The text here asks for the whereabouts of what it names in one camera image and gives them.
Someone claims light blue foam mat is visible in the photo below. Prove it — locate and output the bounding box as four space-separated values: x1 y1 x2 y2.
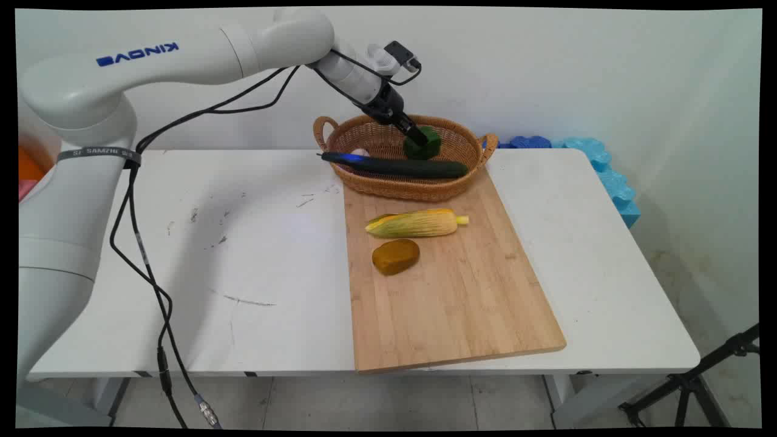
549 137 642 229

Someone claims black tripod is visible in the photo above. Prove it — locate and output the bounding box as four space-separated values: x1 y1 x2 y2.
617 323 761 429

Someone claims green bell pepper toy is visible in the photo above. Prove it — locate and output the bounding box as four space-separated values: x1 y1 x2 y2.
403 126 443 161

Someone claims dark blue eggplant toy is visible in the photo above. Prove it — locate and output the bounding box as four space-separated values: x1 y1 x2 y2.
316 151 372 167

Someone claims brown potato toy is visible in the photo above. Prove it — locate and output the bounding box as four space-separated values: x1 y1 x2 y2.
372 239 421 277

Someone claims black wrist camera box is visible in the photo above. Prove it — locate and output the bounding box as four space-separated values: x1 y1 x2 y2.
367 40 422 77

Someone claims bamboo cutting board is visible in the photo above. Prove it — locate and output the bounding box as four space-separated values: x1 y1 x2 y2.
342 166 568 374

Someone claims yellow corn cob with husk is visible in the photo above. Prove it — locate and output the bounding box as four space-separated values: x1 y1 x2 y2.
364 208 470 239

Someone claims black velcro strap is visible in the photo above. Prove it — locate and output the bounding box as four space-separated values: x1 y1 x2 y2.
57 147 143 169

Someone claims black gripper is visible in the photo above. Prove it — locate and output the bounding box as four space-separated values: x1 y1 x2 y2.
363 84 430 147

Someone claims black cable with silver connector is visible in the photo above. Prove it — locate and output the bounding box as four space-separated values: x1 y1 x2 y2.
124 66 223 429

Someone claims white table leg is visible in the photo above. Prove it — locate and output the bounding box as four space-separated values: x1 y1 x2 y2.
542 373 611 430
90 376 132 421

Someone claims woven wicker basket with handles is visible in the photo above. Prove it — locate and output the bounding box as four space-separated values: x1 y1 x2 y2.
313 114 500 203

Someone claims dark green cucumber toy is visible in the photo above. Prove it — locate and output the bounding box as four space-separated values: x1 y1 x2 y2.
363 157 470 180

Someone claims orange box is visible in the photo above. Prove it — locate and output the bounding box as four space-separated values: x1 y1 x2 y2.
18 144 48 184

